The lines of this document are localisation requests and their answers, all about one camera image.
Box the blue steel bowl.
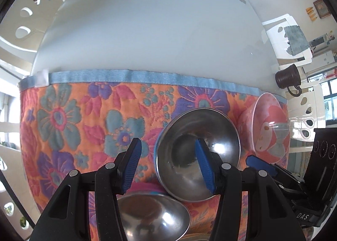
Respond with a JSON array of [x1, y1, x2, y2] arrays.
[[154, 108, 241, 202]]

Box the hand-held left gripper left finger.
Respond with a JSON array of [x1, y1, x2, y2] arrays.
[[31, 138, 143, 241]]

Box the white chair with oval holes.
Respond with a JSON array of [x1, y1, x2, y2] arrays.
[[286, 83, 328, 157]]

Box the grey cloth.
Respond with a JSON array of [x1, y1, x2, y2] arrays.
[[283, 25, 310, 56]]

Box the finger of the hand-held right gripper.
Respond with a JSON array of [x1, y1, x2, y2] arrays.
[[246, 155, 307, 194]]

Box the pink steel bowl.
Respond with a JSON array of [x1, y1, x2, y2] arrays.
[[116, 194, 191, 241]]

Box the orange floral quilted cloth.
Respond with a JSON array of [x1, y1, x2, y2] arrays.
[[18, 68, 289, 241]]

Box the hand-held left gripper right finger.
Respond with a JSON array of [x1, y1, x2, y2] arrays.
[[195, 138, 307, 241]]

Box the white tape piece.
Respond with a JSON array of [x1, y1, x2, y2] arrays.
[[35, 71, 49, 87]]

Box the framed wall picture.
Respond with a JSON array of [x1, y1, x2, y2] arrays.
[[313, 0, 332, 19]]

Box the pink floral bowl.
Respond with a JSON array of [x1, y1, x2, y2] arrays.
[[238, 92, 290, 164]]

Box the white chair with grey cloth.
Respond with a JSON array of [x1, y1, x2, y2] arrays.
[[262, 14, 314, 69]]

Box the dark brown mug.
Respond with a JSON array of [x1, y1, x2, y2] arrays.
[[275, 63, 303, 96]]

